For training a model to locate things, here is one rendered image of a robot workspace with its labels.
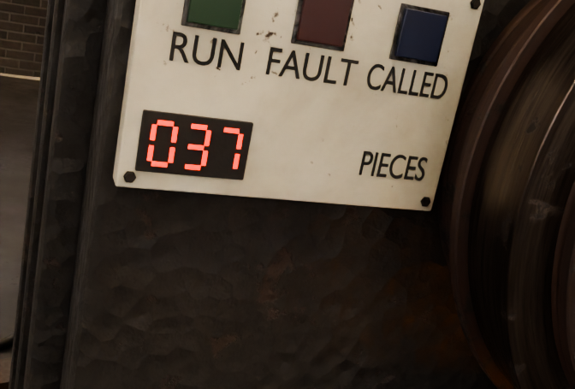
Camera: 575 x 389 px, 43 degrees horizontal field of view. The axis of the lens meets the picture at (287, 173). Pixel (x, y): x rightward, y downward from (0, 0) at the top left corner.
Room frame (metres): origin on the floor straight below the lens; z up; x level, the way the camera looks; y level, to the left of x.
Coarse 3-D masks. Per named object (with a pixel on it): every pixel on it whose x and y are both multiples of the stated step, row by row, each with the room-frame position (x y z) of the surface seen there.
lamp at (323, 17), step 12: (312, 0) 0.53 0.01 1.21; (324, 0) 0.53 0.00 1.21; (336, 0) 0.53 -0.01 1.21; (348, 0) 0.54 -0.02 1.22; (312, 12) 0.53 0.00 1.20; (324, 12) 0.53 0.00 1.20; (336, 12) 0.53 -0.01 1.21; (348, 12) 0.54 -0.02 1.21; (300, 24) 0.53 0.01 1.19; (312, 24) 0.53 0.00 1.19; (324, 24) 0.53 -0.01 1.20; (336, 24) 0.54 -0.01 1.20; (300, 36) 0.53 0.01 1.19; (312, 36) 0.53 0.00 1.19; (324, 36) 0.53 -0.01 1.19; (336, 36) 0.54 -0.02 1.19
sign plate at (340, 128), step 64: (256, 0) 0.52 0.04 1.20; (384, 0) 0.55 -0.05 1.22; (448, 0) 0.57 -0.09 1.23; (128, 64) 0.50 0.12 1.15; (192, 64) 0.50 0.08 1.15; (256, 64) 0.52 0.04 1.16; (320, 64) 0.54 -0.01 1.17; (384, 64) 0.56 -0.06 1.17; (448, 64) 0.58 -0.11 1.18; (128, 128) 0.49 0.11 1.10; (256, 128) 0.52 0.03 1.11; (320, 128) 0.54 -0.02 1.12; (384, 128) 0.56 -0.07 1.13; (448, 128) 0.58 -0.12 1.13; (256, 192) 0.53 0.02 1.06; (320, 192) 0.55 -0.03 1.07; (384, 192) 0.57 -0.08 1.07
